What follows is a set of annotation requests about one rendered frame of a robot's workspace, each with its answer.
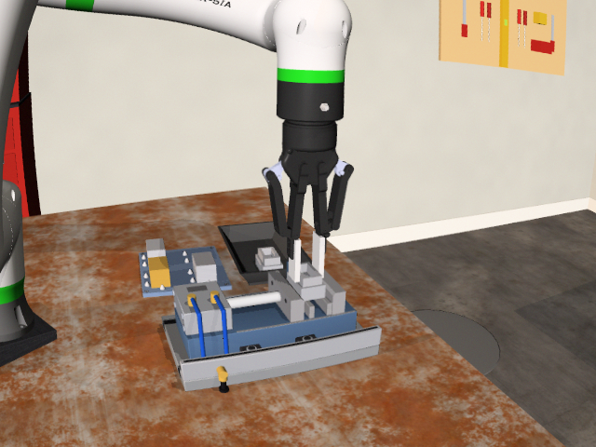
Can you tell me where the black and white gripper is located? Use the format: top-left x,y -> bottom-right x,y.
262,120 -> 354,282

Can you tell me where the grey flat bar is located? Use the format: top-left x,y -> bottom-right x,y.
305,300 -> 315,318

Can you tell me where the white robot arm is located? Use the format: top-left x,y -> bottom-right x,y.
0,0 -> 352,342

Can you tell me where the orange-yellow rectangular block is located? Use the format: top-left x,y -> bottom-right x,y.
148,256 -> 171,288

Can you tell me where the grey metal bar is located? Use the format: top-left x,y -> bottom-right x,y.
314,296 -> 332,316

